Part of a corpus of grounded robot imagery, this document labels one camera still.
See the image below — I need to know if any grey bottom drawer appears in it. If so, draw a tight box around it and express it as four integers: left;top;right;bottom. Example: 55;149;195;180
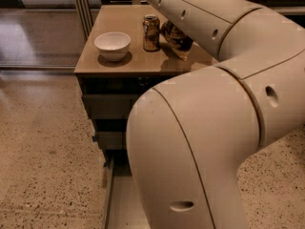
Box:
102;151;150;229

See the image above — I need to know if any white ceramic bowl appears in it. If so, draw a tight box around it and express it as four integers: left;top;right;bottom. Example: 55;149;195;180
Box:
94;31;131;62

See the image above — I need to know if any metal window railing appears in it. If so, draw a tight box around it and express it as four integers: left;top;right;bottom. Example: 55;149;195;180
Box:
71;0;305;40

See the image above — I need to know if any brown chip bag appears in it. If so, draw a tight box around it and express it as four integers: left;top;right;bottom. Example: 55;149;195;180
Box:
161;21;193;61

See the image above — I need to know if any grey drawer cabinet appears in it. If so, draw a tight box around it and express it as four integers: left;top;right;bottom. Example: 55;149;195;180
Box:
73;4;220;229

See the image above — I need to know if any gold soda can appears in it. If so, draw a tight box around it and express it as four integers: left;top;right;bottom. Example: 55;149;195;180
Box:
143;14;160;52

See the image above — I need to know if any grey drawer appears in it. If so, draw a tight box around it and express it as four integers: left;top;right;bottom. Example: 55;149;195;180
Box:
82;94;138;119
95;132;126;150
102;151;150;229

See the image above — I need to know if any grey middle drawer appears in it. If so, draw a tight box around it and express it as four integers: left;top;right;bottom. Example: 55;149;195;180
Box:
95;132;126;150

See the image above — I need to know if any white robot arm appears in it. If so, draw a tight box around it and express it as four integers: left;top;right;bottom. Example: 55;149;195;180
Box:
127;0;305;229

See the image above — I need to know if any grey top drawer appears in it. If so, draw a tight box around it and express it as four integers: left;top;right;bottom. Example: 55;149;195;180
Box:
82;94;138;119

